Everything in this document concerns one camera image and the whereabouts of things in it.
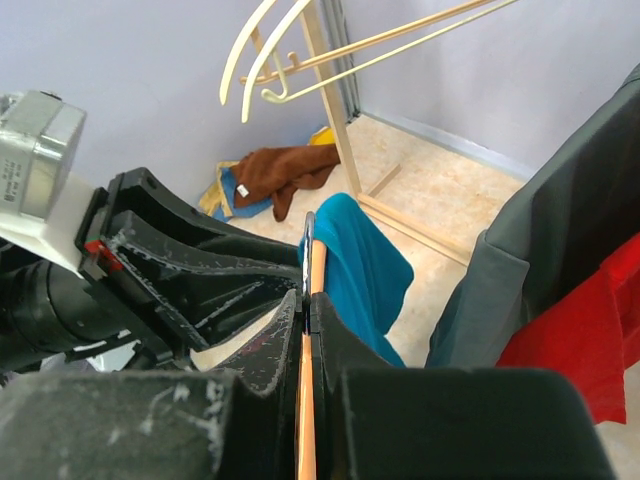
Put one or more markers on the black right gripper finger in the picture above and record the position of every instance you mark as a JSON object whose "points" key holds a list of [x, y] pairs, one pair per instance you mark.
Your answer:
{"points": [[377, 421], [232, 422], [201, 309], [148, 218]]}

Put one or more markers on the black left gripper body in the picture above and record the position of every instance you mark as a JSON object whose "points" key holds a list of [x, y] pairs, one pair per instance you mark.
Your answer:
{"points": [[65, 292]]}

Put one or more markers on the orange wooden hanger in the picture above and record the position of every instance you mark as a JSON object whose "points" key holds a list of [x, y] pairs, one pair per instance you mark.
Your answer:
{"points": [[313, 279]]}

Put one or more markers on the blue t shirt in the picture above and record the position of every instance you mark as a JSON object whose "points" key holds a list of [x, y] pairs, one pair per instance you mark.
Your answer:
{"points": [[366, 277]]}

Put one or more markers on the red t shirt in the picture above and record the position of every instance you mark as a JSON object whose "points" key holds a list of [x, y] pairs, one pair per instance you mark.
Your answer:
{"points": [[591, 336]]}

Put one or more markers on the light wooden hanger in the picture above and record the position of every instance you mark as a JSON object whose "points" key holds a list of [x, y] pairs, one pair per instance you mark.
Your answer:
{"points": [[267, 66]]}

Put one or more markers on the grey t shirt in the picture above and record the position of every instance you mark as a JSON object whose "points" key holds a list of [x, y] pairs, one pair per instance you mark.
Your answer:
{"points": [[549, 237]]}

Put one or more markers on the beige towel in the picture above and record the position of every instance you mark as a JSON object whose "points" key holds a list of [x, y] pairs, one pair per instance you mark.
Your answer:
{"points": [[217, 200]]}

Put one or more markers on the blue cloth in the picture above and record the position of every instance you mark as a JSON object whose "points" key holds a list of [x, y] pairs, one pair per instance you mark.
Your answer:
{"points": [[235, 200]]}

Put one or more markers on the brown cloth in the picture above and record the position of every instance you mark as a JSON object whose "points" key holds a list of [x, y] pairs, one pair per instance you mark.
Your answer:
{"points": [[278, 173]]}

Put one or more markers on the wooden clothes rack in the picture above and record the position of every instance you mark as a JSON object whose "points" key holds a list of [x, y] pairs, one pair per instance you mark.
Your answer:
{"points": [[340, 117]]}

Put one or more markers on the yellow cloth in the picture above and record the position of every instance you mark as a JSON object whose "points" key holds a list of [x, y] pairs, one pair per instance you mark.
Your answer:
{"points": [[324, 136]]}

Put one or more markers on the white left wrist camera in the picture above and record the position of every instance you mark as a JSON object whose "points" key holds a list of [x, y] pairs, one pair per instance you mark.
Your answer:
{"points": [[42, 201]]}

